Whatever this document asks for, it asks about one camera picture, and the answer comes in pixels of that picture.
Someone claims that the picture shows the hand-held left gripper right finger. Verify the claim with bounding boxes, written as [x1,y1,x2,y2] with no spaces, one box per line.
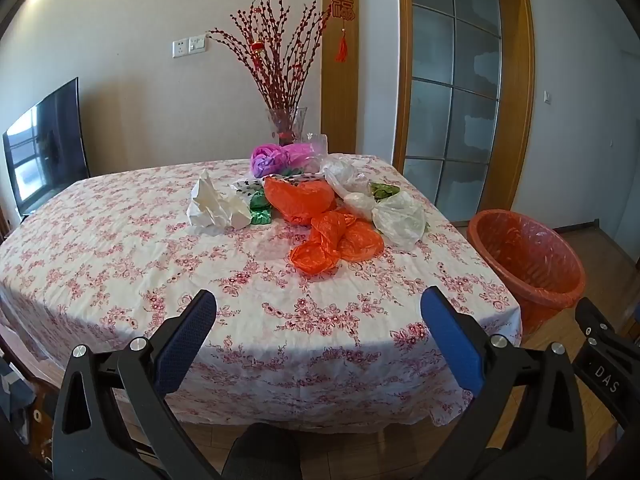
[420,286,588,480]

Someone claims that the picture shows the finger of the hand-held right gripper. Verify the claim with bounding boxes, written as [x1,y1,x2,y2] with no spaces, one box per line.
[574,297,640,362]

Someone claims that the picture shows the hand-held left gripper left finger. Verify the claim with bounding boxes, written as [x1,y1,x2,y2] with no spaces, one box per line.
[52,289,223,480]

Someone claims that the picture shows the orange lined trash bin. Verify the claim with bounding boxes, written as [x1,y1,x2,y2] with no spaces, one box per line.
[468,209,587,337]

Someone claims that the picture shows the large white plastic bag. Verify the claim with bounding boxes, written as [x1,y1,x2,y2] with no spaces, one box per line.
[372,191,429,249]

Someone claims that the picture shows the knotted orange plastic bag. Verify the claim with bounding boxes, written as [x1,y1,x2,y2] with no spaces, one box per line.
[291,211,385,276]

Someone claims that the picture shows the small round white bag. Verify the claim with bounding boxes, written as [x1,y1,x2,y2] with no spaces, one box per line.
[343,192,376,221]

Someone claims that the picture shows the black spotted white wrapper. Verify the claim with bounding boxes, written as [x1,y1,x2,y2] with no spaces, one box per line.
[230,172,326,202]

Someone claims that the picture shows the large orange plastic bag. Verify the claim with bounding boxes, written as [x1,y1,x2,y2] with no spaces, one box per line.
[263,176,337,226]

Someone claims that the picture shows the translucent white bag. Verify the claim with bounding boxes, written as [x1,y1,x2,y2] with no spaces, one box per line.
[320,155,371,197]

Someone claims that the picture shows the purple plastic bag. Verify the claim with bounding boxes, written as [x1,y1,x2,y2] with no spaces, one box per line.
[251,144,292,179]

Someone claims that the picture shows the red floral tablecloth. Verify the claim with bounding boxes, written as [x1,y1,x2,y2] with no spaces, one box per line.
[0,154,523,433]

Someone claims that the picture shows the frosted glass sliding door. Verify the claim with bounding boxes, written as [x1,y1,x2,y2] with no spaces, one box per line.
[404,0,502,209]

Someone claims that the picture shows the black flat television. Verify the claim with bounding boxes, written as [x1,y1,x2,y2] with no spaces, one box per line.
[2,77,91,218]

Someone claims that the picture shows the clear glass vase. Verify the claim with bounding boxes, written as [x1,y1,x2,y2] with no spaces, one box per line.
[265,106,309,147]

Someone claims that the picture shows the red berry branches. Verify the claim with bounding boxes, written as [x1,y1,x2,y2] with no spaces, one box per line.
[207,0,333,117]

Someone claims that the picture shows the red hanging tassel ornament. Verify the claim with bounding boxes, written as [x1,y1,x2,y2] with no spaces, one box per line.
[330,0,357,63]

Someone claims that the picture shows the wooden door frame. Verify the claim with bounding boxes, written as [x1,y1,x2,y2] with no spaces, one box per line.
[392,0,536,226]

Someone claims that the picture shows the wooden wall pillar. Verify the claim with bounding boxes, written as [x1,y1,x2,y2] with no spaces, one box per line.
[320,0,360,157]

